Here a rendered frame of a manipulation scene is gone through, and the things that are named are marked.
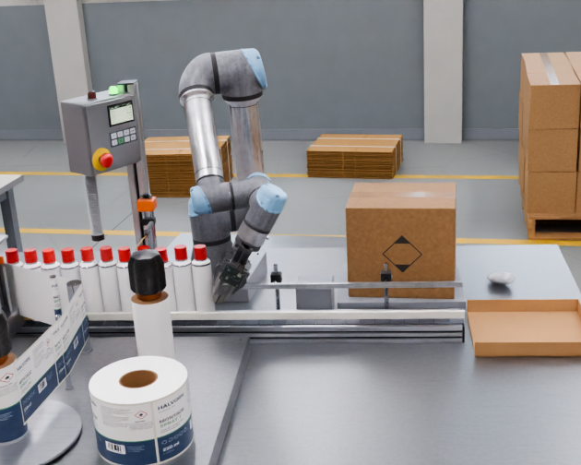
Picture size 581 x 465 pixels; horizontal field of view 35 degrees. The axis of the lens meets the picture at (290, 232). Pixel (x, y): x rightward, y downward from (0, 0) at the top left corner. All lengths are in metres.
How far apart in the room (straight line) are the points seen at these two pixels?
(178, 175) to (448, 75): 2.37
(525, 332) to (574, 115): 3.02
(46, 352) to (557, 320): 1.32
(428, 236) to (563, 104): 2.91
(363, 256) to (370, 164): 4.11
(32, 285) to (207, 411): 0.67
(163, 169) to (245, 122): 3.92
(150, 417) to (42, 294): 0.72
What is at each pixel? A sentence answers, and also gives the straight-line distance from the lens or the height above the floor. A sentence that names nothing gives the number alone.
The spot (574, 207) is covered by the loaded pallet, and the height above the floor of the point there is 0.19.
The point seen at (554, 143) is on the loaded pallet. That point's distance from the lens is 5.43.
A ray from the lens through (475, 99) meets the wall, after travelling 7.66.
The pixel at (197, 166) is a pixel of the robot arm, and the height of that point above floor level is 1.28.
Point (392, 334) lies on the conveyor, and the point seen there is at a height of 0.86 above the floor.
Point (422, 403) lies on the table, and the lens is 2.16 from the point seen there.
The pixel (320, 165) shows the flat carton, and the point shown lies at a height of 0.09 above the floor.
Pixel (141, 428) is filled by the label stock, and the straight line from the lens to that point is 1.87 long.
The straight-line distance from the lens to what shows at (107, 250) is 2.49.
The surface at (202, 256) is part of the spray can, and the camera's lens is 2.43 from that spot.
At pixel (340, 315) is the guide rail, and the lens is 2.41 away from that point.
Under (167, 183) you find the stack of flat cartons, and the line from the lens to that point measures 6.56.
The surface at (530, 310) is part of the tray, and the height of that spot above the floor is 0.84.
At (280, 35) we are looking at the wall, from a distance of 7.76.
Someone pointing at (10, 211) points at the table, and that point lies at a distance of 4.53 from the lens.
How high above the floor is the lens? 1.93
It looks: 20 degrees down
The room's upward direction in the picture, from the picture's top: 3 degrees counter-clockwise
